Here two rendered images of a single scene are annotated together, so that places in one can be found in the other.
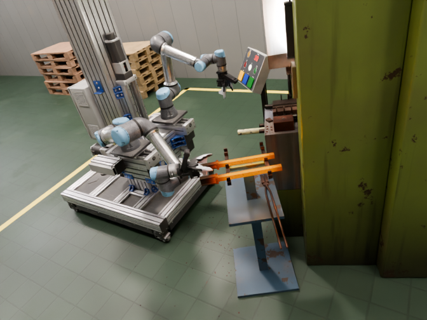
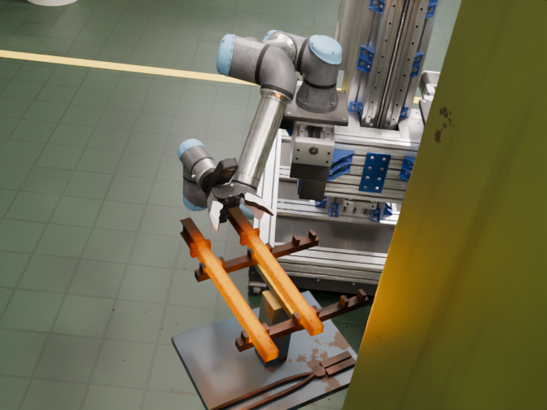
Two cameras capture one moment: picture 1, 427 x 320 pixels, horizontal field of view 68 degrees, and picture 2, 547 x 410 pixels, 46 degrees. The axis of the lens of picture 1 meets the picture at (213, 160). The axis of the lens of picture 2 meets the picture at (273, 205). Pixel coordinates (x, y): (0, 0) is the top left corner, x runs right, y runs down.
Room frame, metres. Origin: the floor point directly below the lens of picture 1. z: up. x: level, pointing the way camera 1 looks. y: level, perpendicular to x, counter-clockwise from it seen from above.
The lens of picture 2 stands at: (0.78, -0.92, 1.95)
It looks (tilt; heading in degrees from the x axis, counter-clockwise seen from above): 39 degrees down; 51
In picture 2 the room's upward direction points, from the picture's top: 7 degrees clockwise
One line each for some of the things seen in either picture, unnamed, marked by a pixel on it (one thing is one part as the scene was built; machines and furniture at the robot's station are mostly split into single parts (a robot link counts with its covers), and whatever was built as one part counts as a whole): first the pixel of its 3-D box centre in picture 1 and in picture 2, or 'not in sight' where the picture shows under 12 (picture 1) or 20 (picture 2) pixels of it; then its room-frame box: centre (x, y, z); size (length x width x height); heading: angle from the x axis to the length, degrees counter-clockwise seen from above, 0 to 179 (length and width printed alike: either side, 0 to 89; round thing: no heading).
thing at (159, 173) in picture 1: (161, 173); (196, 159); (1.49, 0.30, 0.94); 0.11 x 0.08 x 0.09; 84
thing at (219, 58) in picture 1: (220, 58); not in sight; (2.40, -0.22, 1.23); 0.09 x 0.08 x 0.11; 61
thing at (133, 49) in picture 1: (131, 68); not in sight; (5.93, 1.09, 0.39); 1.09 x 0.77 x 0.77; 53
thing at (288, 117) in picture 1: (283, 123); not in sight; (1.72, -0.47, 0.95); 0.12 x 0.09 x 0.07; 75
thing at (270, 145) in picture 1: (309, 145); not in sight; (1.80, -0.66, 0.69); 0.56 x 0.38 x 0.45; 75
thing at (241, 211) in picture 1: (251, 197); (269, 357); (1.44, -0.17, 0.67); 0.40 x 0.30 x 0.02; 174
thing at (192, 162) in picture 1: (189, 169); (221, 195); (1.47, 0.14, 0.94); 0.12 x 0.08 x 0.09; 84
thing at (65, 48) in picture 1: (72, 67); not in sight; (6.90, 2.41, 0.43); 1.18 x 0.81 x 0.87; 53
